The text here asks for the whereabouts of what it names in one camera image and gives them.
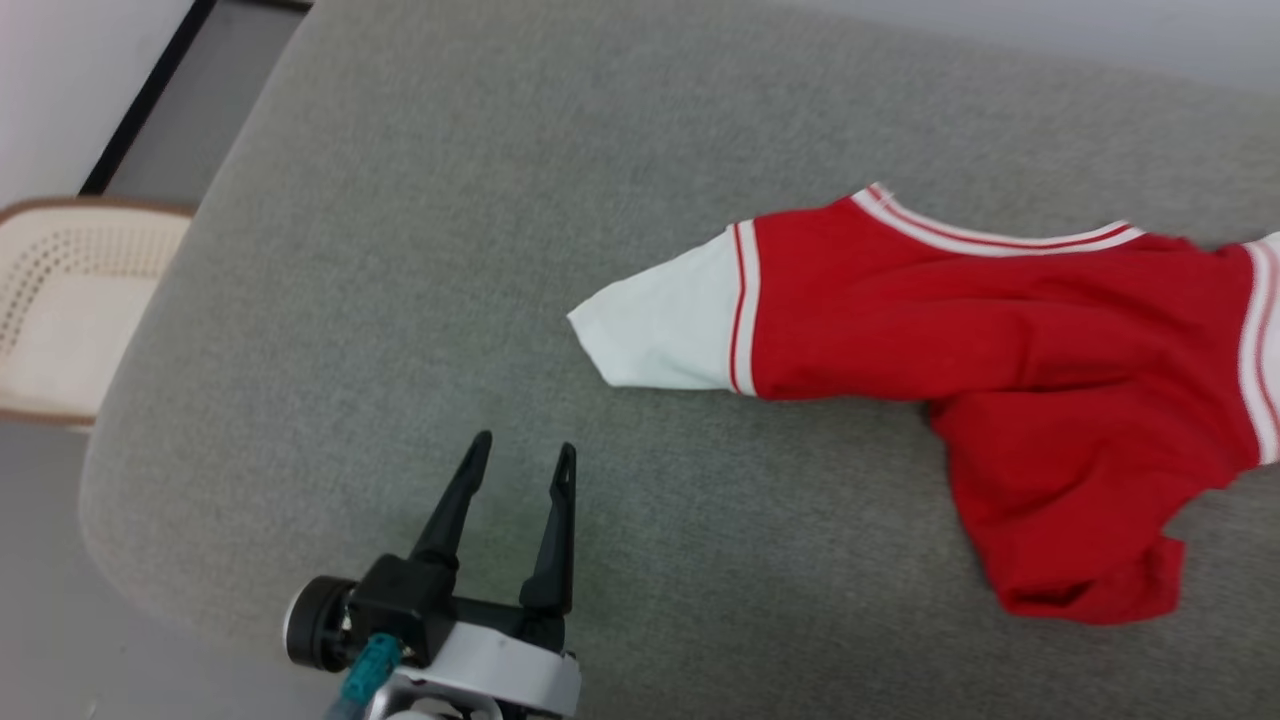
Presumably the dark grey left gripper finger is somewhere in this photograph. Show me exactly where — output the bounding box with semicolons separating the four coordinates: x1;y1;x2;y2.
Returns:
410;430;493;572
519;442;578;617

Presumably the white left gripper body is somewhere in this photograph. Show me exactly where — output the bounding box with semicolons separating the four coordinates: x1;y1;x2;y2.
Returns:
400;598;582;717

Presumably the red and white shirt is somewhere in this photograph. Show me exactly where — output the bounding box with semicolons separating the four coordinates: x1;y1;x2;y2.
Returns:
567;182;1280;626

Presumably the grey fabric sofa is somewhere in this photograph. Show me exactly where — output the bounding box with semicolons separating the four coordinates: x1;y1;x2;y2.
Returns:
78;0;1280;720

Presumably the black baseboard strip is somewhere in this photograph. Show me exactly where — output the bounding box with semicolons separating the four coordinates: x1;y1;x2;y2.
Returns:
79;0;218;197

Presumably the teal plug left camera cable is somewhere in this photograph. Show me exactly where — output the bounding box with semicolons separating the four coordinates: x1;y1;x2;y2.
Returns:
338;633;404;709

